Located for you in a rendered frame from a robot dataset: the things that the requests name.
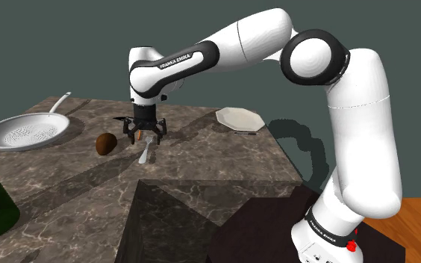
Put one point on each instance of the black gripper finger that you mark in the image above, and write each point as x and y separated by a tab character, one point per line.
164	126
126	126

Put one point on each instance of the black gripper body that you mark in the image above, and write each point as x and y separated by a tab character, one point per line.
145	113

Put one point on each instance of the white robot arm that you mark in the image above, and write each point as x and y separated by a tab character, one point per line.
363	138

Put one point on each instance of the small orange stick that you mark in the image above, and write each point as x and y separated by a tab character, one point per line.
139	136

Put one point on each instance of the brown kiwi fruit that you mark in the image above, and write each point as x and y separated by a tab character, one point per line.
106	144

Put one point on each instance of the white octagonal plate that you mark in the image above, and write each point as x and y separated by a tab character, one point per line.
240	118

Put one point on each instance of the white frying pan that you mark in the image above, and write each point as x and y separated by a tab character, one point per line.
28	133

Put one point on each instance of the dark robot stand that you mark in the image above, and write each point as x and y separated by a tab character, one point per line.
254	233

